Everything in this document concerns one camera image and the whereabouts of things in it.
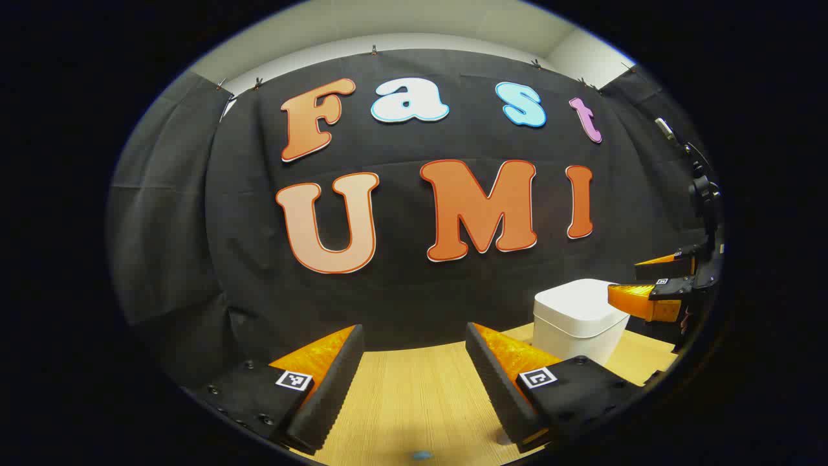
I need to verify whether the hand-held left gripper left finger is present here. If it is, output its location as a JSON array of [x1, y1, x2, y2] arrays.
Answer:
[[184, 324, 365, 454]]

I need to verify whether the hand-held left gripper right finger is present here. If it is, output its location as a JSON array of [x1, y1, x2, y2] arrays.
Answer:
[[466, 322, 648, 454]]

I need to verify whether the white desktop garbage bin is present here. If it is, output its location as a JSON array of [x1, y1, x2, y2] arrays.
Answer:
[[532, 278, 631, 366]]

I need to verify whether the wooden desktop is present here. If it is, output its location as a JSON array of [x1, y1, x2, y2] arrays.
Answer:
[[291, 322, 680, 466]]

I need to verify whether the black backdrop cloth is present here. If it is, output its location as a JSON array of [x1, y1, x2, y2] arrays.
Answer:
[[107, 49, 712, 389]]

